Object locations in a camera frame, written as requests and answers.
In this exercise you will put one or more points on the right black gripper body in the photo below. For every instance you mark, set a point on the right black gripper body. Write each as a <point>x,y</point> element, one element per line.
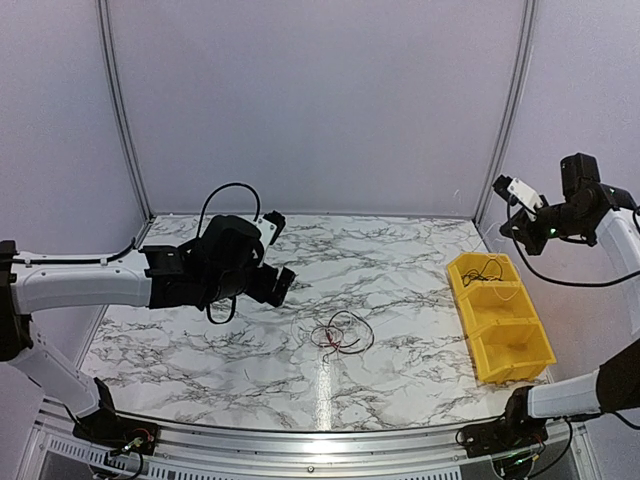
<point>568,225</point>

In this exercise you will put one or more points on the front aluminium rail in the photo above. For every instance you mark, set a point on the front aluminium rail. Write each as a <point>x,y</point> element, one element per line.
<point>192,451</point>

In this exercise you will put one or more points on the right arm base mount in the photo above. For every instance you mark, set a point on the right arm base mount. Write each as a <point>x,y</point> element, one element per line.
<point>513,429</point>

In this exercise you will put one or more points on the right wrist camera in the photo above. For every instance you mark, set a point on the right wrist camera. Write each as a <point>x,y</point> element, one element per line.
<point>514,191</point>

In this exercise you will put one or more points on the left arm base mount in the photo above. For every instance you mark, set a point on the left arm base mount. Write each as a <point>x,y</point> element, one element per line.
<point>106,427</point>

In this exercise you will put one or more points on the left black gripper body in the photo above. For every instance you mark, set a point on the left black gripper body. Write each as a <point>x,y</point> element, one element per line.
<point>232,284</point>

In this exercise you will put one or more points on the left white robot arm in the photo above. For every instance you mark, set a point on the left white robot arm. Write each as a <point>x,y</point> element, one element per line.
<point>32,283</point>

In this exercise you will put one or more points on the right aluminium frame post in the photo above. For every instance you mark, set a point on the right aluminium frame post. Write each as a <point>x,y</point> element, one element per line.
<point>514,96</point>

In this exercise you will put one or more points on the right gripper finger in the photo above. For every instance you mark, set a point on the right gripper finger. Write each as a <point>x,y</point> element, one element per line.
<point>528,242</point>
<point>515,226</point>

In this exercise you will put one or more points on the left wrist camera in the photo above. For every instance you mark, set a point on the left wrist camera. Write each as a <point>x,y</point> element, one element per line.
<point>270,226</point>

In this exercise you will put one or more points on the yellow three-compartment bin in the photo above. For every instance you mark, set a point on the yellow three-compartment bin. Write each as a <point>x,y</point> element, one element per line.
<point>505,336</point>

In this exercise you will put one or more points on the left aluminium frame post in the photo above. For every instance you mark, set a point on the left aluminium frame post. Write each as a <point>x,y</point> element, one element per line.
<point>117,98</point>

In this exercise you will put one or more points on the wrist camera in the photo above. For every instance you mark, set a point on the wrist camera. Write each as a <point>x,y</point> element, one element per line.
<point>514,191</point>
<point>270,226</point>

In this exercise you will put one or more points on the aluminium frame post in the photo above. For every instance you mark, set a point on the aluminium frame post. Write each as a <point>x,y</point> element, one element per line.
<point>514,96</point>
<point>117,98</point>

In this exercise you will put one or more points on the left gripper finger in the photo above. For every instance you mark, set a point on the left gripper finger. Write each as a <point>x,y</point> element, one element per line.
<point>277,294</point>
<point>285,280</point>

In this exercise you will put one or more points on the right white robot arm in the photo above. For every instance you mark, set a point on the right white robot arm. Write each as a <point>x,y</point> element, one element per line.
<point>614,386</point>

